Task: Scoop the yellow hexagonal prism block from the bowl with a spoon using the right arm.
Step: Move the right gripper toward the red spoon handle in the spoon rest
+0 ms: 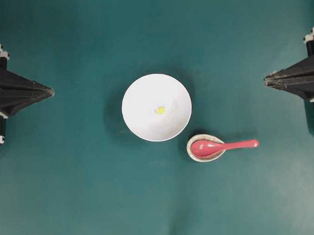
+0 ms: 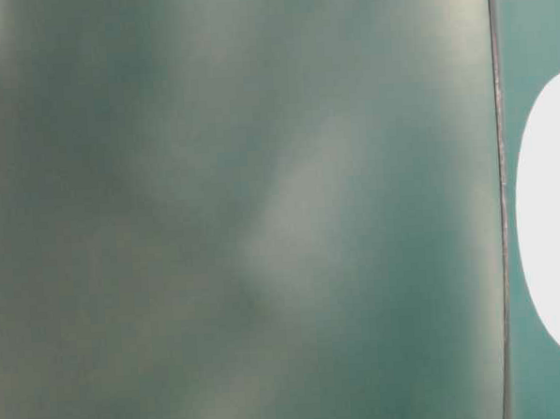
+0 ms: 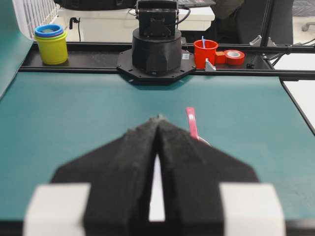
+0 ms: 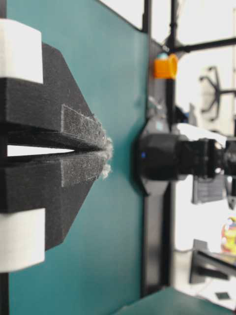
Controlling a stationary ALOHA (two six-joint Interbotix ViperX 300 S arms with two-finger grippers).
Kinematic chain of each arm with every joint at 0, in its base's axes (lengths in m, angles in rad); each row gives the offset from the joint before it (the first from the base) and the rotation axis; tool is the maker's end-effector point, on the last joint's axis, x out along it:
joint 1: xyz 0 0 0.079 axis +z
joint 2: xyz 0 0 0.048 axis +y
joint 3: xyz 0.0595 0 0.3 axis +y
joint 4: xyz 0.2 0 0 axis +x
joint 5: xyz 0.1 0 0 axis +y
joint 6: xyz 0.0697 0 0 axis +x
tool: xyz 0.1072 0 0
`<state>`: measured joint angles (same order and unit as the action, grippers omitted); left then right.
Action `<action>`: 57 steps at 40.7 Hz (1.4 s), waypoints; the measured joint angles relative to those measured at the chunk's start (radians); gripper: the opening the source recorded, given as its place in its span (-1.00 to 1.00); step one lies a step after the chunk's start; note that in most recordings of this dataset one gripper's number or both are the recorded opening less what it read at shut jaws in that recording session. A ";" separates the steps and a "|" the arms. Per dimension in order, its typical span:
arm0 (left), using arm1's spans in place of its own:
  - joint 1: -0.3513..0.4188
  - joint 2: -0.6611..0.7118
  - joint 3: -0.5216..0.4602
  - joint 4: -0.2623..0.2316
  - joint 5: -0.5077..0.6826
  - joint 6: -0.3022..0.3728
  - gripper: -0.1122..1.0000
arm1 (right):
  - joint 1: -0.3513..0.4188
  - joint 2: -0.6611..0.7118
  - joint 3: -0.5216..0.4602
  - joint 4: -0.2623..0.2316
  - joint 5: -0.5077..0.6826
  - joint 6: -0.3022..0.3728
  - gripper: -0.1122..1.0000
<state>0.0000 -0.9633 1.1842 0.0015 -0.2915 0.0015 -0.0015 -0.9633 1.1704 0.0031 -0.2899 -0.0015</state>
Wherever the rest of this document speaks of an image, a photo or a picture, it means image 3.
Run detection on red plastic cup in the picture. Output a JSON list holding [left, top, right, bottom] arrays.
[[193, 39, 219, 69]]

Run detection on white laundry basket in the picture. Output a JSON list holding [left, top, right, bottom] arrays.
[[12, 0, 60, 39]]

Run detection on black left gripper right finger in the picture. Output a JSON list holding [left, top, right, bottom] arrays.
[[157, 120, 286, 236]]

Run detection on red tape roll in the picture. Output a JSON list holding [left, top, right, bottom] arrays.
[[215, 50, 245, 65]]

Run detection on blue stick in cup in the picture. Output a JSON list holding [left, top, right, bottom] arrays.
[[202, 36, 206, 49]]

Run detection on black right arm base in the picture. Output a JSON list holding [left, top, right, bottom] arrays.
[[117, 0, 196, 85]]

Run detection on pink ceramic spoon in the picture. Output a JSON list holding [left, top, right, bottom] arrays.
[[186, 107, 211, 146]]

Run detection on stacked yellow and blue cups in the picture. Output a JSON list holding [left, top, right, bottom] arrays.
[[34, 24, 68, 65]]

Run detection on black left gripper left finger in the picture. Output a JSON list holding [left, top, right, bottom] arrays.
[[23, 118, 158, 236]]

